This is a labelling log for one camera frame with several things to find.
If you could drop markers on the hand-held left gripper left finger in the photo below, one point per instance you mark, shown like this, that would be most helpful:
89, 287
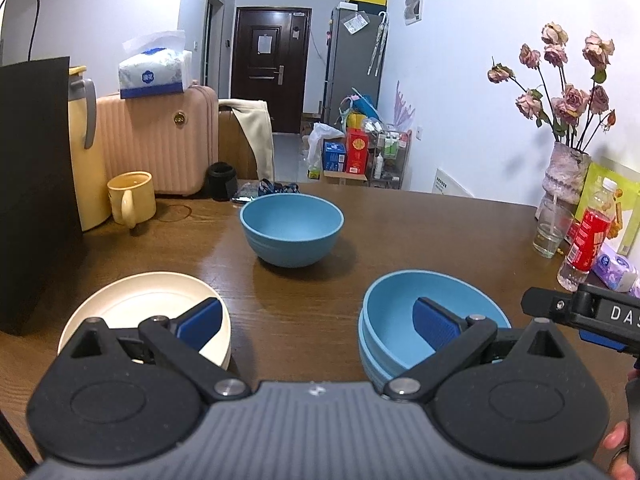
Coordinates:
200, 322

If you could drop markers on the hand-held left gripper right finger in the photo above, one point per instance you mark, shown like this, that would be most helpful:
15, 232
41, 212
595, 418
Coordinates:
435, 322

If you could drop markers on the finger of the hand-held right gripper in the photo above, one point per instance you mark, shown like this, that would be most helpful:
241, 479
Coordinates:
547, 304

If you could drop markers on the blue bowl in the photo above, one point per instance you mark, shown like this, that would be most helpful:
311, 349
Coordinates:
395, 310
372, 366
292, 227

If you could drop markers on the person's right hand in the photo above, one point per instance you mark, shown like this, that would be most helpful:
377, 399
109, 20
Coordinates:
616, 437

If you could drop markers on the purple tissue pack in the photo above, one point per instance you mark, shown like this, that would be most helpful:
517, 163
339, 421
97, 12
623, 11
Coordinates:
617, 267

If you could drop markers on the clear drinking glass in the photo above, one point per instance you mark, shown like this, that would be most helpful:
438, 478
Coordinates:
550, 237

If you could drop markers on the red label plastic bottle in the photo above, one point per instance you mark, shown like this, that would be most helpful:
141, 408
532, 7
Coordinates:
590, 237

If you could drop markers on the green yellow bag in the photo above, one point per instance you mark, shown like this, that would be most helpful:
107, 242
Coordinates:
627, 195

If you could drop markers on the pink textured vase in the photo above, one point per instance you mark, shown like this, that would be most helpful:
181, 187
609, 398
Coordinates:
567, 172

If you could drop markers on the white board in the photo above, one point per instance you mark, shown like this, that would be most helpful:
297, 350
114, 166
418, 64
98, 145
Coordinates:
450, 185

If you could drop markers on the yellow mug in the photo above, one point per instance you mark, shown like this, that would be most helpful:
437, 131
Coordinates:
135, 197

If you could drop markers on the black cup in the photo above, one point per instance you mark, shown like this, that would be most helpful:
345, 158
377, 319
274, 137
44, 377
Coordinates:
222, 182

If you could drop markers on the metal rack with bottles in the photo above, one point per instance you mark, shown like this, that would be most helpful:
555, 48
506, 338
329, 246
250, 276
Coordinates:
392, 155

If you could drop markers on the yellow thermos jug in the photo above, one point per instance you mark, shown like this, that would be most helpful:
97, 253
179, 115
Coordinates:
92, 185

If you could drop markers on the brown chair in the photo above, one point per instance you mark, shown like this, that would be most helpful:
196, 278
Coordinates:
235, 145

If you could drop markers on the pink suitcase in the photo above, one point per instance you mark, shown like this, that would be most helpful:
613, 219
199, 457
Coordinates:
155, 145

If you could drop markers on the red box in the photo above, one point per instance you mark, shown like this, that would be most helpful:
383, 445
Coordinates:
357, 152

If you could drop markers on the blue box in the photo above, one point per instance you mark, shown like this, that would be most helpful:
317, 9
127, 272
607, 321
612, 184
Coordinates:
334, 157

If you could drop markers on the beige cloth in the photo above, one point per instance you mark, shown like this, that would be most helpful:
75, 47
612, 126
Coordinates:
257, 130

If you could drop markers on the dried pink roses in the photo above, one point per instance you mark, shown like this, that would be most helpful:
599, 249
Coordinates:
572, 102

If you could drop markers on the black paper bag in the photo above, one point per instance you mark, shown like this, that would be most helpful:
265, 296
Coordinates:
35, 185

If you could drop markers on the white plastic bag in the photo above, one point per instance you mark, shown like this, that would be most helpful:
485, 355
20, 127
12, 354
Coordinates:
320, 135

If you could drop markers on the blue bag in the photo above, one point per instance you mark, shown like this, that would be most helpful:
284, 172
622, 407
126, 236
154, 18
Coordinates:
362, 105

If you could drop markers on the dark brown door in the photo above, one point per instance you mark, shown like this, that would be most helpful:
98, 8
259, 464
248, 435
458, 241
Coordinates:
270, 90

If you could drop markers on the white blue tissue pack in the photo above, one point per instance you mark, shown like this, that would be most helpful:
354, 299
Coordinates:
155, 72

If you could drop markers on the grey refrigerator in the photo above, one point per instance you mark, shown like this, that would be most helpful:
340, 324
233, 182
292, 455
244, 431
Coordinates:
350, 75

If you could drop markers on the folded umbrella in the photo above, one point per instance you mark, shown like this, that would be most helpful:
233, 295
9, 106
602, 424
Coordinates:
378, 42

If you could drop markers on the clear bag of papers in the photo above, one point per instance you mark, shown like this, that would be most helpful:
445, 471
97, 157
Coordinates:
356, 22

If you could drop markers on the yellow box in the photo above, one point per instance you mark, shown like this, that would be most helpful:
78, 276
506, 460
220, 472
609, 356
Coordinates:
368, 1

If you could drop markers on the purple wall decoration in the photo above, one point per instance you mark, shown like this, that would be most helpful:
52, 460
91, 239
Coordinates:
404, 110

